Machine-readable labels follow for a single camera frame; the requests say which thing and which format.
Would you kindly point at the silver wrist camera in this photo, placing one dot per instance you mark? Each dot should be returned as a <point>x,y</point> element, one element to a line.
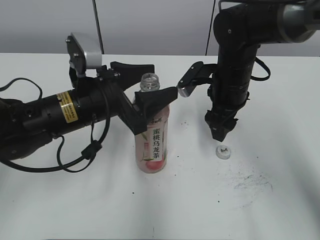
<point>84,52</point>
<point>198,74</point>

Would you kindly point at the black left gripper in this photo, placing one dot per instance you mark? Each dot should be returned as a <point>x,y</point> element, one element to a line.
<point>115,80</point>

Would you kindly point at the peach oolong tea bottle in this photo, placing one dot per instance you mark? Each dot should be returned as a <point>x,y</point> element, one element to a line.
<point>151,148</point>

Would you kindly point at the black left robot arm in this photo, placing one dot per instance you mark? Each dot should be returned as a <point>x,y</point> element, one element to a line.
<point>26,127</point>

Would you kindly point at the grey bottle cap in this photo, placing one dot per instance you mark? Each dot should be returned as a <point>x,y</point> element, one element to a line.
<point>223,152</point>

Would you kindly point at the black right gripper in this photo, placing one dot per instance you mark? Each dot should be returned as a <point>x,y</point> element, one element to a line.
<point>221,119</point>

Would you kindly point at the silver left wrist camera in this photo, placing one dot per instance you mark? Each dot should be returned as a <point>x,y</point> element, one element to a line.
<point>84,52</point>

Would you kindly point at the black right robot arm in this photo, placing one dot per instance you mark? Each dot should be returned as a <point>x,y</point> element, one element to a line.
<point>240,30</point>

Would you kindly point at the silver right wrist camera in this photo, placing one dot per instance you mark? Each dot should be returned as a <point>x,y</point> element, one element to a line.
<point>198,74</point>

